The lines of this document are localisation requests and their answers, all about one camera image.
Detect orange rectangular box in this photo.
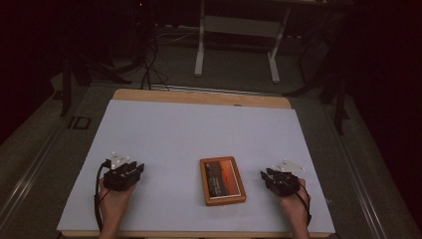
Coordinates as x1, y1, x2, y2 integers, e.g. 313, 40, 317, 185
199, 155, 248, 207

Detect person's right hand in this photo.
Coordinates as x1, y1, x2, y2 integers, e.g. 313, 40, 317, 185
278, 178, 312, 217

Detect white table mat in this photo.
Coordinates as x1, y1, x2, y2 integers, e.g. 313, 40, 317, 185
56, 99, 336, 234

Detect white metal desk frame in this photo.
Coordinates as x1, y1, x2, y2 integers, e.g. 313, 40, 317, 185
193, 0, 294, 85

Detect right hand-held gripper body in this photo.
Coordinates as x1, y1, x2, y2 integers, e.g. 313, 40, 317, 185
265, 159, 307, 198

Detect black floor socket plate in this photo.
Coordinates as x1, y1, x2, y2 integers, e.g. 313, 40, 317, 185
67, 116, 92, 130

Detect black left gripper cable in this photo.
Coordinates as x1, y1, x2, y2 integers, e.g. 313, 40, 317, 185
94, 159, 111, 233

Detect person's left hand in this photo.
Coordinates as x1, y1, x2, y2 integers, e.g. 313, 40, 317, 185
98, 180, 136, 217

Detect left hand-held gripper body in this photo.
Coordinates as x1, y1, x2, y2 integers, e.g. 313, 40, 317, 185
103, 151, 141, 192

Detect black floor cables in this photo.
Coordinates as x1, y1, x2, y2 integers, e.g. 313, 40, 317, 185
140, 31, 171, 92

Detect black metal stand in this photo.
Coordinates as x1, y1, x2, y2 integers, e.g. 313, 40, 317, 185
59, 49, 133, 118
284, 31, 351, 135

